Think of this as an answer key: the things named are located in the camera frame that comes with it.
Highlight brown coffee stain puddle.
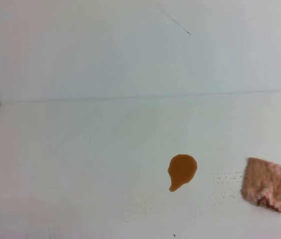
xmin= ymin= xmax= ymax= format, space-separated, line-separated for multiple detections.
xmin=168 ymin=154 xmax=197 ymax=192

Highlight pink brown stained rag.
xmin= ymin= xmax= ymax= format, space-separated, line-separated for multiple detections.
xmin=241 ymin=157 xmax=281 ymax=213

